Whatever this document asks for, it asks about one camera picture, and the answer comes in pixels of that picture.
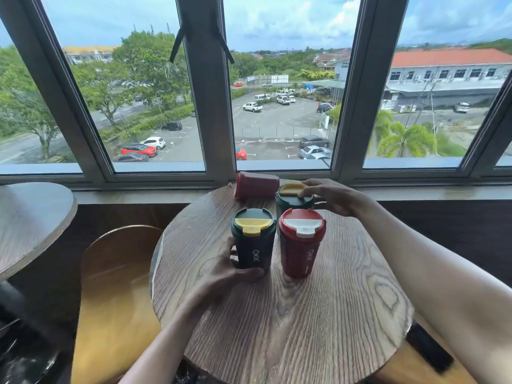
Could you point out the person's left hand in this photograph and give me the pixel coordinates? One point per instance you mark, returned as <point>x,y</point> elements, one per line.
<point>218,277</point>

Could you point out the person's right hand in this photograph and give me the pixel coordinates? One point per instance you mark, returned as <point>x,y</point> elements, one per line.
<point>340,199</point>

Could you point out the person's right thumb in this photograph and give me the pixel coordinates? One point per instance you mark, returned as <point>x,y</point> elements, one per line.
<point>308,192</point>

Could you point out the person's left thumb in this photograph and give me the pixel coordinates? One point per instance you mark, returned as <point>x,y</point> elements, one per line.
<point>251,275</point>

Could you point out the green cup with yellow lid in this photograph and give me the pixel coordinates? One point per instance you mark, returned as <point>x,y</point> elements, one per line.
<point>253,251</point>
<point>288,201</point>

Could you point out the person's left forearm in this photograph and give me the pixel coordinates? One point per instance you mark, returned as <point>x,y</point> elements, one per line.
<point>168,339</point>

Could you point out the person's right forearm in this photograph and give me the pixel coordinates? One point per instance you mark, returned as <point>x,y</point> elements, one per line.
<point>432,275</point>

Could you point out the red travel cup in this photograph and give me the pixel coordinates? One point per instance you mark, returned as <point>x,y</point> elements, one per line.
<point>258,187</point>

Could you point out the red cup with white lid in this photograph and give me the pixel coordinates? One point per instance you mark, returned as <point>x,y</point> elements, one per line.
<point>300,255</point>

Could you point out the palm tree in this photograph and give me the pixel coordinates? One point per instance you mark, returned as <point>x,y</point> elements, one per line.
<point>404,139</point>

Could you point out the yellow wooden chair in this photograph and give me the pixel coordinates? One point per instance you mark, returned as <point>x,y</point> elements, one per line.
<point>116,307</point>
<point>400,367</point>

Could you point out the parked cars in lot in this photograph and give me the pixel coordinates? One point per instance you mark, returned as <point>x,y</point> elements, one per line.
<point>139,149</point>

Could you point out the white building with orange roof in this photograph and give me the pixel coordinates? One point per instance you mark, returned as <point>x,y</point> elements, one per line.
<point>448,71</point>

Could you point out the black shiny object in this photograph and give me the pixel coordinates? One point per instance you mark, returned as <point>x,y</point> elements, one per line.
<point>20,347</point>

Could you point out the building with yellow roof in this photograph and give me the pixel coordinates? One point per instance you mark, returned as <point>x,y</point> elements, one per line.
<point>86,53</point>

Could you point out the large green tree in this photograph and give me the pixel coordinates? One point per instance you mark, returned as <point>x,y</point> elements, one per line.
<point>24,103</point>

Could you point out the grey window frame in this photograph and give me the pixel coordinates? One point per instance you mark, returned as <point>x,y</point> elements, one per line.
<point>210,115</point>

